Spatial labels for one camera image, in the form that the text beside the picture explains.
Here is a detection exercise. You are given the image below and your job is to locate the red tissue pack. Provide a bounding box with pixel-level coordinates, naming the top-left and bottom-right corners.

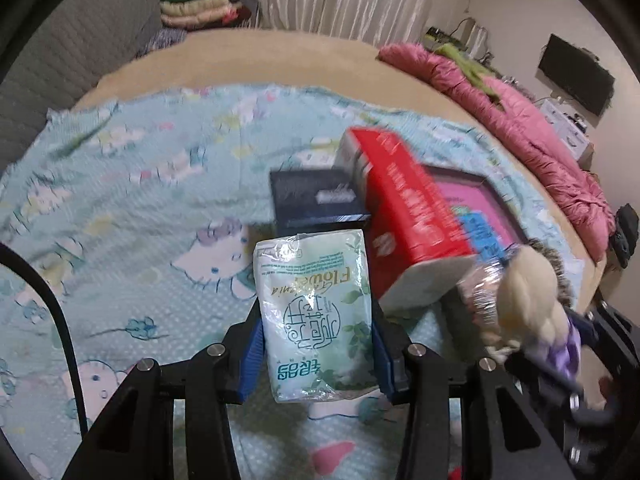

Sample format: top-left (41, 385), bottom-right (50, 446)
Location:
top-left (334, 127), bottom-right (478, 311)

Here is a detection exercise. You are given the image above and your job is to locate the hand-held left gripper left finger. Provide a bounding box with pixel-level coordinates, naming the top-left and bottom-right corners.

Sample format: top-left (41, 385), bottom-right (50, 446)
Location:
top-left (60, 305), bottom-right (266, 480)

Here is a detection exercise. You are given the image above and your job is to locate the black box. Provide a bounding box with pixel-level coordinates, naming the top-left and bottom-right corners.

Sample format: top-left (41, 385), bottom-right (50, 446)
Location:
top-left (270, 169), bottom-right (373, 228)

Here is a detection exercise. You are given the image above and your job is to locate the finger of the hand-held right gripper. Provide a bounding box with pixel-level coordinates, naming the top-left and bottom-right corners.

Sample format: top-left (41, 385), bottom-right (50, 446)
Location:
top-left (510, 350), bottom-right (588, 401)
top-left (565, 300), bottom-right (640, 361)

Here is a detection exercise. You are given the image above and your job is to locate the black bag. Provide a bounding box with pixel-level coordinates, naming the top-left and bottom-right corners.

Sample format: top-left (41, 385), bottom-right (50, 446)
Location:
top-left (612, 203), bottom-right (640, 268)

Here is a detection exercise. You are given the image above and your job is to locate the cluttered side table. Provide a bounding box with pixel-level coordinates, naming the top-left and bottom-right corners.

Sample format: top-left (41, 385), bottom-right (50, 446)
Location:
top-left (425, 17), bottom-right (493, 61)

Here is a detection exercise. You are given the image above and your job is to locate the grey quilted headboard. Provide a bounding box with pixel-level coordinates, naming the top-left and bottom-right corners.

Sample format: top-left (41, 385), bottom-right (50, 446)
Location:
top-left (0, 0), bottom-right (168, 171)

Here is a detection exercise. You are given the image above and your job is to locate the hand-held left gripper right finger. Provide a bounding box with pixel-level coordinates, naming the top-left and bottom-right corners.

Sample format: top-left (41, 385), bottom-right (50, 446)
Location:
top-left (370, 305), bottom-right (576, 480)

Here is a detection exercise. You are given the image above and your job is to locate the dark floral cloth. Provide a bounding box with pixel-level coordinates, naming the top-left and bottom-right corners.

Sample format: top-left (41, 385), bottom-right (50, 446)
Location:
top-left (137, 27), bottom-right (188, 56)

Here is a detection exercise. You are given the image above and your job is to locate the green cloth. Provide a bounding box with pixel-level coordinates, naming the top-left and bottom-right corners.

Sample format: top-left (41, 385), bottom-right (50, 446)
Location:
top-left (435, 42), bottom-right (501, 101)

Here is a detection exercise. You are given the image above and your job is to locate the pink quilt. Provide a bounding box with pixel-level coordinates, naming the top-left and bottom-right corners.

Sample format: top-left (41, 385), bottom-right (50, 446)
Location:
top-left (376, 42), bottom-right (616, 261)

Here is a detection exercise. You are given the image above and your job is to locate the cream plush bunny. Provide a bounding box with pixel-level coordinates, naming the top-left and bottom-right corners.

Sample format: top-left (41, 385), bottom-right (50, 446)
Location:
top-left (457, 247), bottom-right (586, 391)

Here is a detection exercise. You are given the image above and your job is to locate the beige bed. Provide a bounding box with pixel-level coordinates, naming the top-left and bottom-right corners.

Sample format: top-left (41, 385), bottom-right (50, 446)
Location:
top-left (75, 27), bottom-right (621, 306)

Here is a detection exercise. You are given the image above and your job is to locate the black monitor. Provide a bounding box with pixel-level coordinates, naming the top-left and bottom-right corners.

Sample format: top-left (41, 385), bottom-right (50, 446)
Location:
top-left (537, 34), bottom-right (616, 116)

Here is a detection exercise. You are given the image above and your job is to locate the pink framed book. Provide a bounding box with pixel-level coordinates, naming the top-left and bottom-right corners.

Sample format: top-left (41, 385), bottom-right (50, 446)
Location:
top-left (425, 162), bottom-right (531, 261)

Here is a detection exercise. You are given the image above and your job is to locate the green white tissue pack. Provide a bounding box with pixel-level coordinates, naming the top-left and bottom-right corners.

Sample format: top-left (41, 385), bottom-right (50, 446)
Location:
top-left (252, 228), bottom-right (378, 403)

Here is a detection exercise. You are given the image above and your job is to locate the cartoon cat printed blanket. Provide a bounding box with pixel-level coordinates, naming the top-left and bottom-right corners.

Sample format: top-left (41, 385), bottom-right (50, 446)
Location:
top-left (0, 84), bottom-right (586, 480)

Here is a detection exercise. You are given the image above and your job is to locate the pile of folded clothes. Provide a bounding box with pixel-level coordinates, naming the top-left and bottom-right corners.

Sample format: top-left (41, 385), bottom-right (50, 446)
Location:
top-left (160, 0), bottom-right (261, 28)

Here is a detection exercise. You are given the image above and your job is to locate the black cable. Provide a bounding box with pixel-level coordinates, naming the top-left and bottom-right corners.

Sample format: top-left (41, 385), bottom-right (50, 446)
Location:
top-left (0, 242), bottom-right (86, 433)

